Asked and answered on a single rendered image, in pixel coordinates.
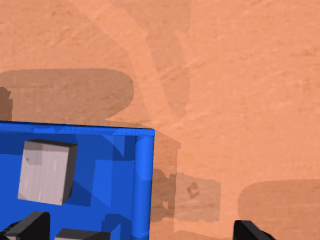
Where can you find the grey metal block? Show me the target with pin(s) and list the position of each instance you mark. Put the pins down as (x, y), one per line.
(47, 171)

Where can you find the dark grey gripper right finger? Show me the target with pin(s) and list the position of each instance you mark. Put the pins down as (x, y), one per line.
(247, 230)

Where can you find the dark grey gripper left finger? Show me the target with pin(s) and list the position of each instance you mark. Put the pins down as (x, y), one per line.
(36, 226)

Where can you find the blue bin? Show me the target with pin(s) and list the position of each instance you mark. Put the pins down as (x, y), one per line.
(103, 183)

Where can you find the pink rectangular block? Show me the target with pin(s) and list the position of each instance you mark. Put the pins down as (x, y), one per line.
(74, 234)

